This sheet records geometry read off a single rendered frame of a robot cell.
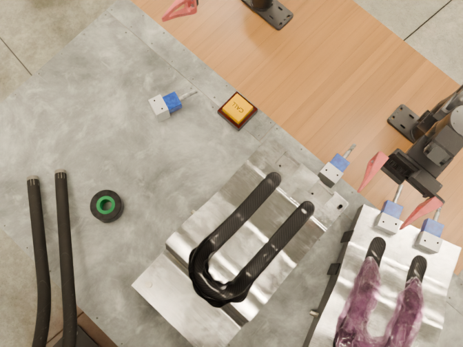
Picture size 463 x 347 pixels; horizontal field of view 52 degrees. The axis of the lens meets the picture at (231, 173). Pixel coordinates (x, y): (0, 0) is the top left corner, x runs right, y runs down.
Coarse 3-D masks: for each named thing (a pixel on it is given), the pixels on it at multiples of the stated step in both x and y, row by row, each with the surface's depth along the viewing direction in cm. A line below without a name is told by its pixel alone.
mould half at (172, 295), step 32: (256, 160) 119; (224, 192) 118; (288, 192) 117; (192, 224) 111; (256, 224) 116; (320, 224) 116; (160, 256) 116; (224, 256) 109; (288, 256) 114; (160, 288) 114; (192, 288) 114; (256, 288) 107; (192, 320) 112; (224, 320) 112
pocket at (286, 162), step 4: (280, 156) 120; (284, 156) 123; (288, 156) 121; (280, 160) 122; (284, 160) 122; (288, 160) 122; (292, 160) 121; (276, 164) 122; (280, 164) 122; (284, 164) 122; (288, 164) 122; (292, 164) 122; (296, 164) 121; (284, 168) 122; (288, 168) 122; (292, 168) 122; (296, 168) 122; (288, 172) 122; (292, 172) 122
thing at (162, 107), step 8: (160, 96) 127; (168, 96) 129; (176, 96) 129; (184, 96) 130; (152, 104) 127; (160, 104) 127; (168, 104) 128; (176, 104) 128; (160, 112) 126; (168, 112) 128; (160, 120) 130
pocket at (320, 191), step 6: (318, 180) 119; (312, 186) 119; (318, 186) 121; (324, 186) 120; (312, 192) 120; (318, 192) 120; (324, 192) 120; (330, 192) 119; (318, 198) 120; (324, 198) 120; (330, 198) 118; (324, 204) 120
